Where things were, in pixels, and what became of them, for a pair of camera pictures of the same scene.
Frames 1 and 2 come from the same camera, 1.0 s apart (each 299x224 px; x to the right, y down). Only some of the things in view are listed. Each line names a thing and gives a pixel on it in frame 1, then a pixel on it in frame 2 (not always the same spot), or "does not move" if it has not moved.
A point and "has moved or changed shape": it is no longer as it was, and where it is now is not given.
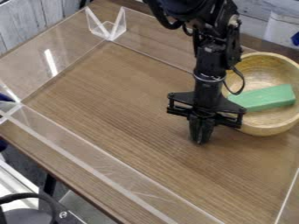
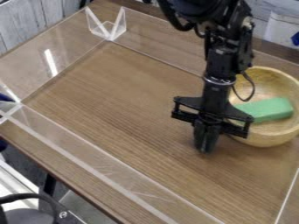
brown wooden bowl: (266, 70) has moved or changed shape
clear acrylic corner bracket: (107, 29) does not move
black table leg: (51, 185) does not move
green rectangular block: (266, 98) to (266, 108)
